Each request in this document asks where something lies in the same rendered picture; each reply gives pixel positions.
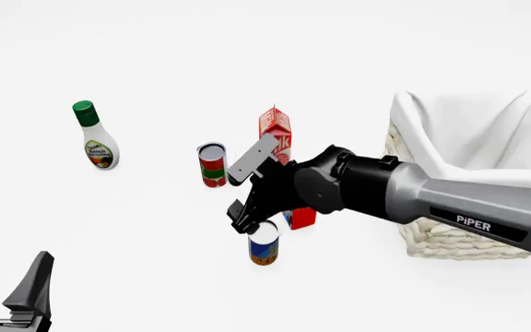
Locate white wicker basket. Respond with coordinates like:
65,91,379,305
382,122,531,259

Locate ranch dressing bottle green cap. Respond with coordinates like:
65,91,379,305
71,100,121,172

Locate white cloth basket liner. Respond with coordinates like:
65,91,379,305
389,89,531,191

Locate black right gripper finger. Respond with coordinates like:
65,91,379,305
230,219,263,237
226,198,248,223

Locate tomato sauce can red label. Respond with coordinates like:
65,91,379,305
195,141,229,189

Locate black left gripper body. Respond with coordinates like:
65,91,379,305
0,308,53,332

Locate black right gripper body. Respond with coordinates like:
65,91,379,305
245,160,301,224

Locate red milk carton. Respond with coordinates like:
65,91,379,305
258,102,293,166

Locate small red printed box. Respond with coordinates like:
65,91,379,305
282,207,318,231

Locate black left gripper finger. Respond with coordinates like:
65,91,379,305
1,250,55,318

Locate alphabet soup can blue label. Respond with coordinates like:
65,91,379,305
247,219,283,267

